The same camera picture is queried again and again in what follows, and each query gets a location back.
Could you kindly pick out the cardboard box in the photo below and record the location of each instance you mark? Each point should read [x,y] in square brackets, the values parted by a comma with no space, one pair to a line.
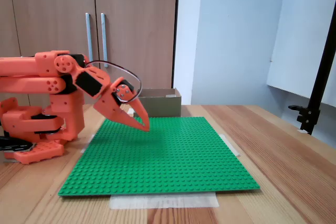
[165,106]

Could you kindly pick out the green lego baseplate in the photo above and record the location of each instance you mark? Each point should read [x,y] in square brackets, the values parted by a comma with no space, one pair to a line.
[157,161]

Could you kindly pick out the wide masking tape strip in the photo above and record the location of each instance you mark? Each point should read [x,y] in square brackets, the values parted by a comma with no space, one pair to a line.
[162,202]

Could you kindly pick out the black clamp stand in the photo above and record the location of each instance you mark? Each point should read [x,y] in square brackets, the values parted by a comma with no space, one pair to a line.
[320,77]

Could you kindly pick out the white wall board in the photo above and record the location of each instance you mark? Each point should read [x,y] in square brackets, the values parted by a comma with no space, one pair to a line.
[296,37]

